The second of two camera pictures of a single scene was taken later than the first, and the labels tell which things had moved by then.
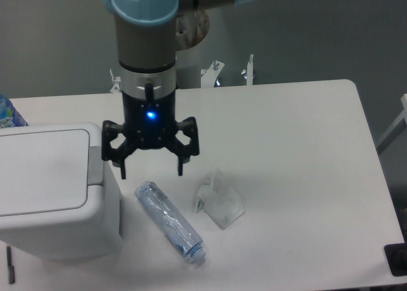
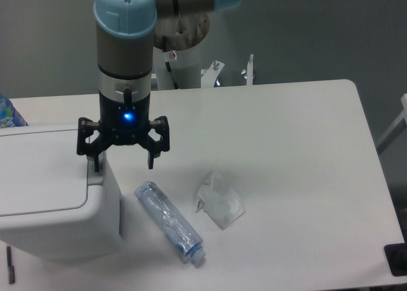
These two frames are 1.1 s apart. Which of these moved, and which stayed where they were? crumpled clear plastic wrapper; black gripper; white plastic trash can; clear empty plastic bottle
Moved: black gripper
Stayed: crumpled clear plastic wrapper; white plastic trash can; clear empty plastic bottle
